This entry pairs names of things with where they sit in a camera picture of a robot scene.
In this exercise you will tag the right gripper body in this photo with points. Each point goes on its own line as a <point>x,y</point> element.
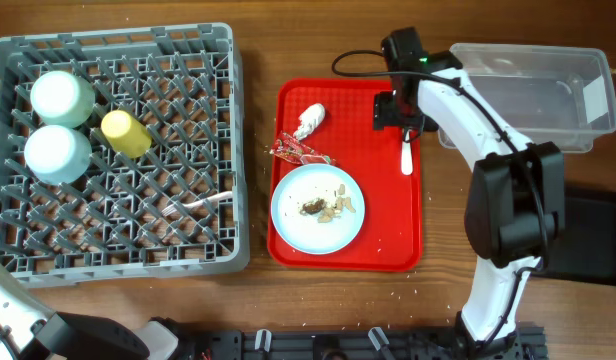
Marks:
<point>389,111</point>

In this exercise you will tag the white plastic spoon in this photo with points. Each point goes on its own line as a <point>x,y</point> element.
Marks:
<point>406,154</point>

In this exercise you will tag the white napkin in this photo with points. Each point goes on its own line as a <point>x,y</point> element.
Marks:
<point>310,119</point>

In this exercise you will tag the red snack wrapper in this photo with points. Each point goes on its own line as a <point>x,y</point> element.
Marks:
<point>291,150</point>

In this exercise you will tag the food scraps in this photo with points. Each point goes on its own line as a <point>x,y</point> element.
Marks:
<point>328,204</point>

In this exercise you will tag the light blue plate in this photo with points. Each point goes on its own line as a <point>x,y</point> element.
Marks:
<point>304,233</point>

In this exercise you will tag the white plastic fork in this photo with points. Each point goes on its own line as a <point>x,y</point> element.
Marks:
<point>177,206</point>

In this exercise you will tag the yellow plastic cup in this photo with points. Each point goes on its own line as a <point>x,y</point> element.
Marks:
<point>125,134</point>

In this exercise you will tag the mint green bowl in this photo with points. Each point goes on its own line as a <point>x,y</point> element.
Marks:
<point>60,98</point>

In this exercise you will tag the light blue bowl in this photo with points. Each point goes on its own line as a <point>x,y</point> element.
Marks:
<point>57,154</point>

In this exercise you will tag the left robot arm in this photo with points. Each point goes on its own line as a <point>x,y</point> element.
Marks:
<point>31,330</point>

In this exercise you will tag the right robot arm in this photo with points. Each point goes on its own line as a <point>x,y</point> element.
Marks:
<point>516,202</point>

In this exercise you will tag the grey dishwasher rack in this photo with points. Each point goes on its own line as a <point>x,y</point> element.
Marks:
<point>121,155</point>

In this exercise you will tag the red plastic tray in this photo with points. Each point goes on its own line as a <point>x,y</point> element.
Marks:
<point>390,239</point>

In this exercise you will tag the clear plastic bin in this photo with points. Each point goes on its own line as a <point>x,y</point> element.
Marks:
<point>548,93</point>

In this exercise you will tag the black tray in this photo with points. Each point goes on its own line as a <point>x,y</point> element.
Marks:
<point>587,251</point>

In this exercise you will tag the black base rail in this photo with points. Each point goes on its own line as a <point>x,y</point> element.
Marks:
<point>416,344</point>

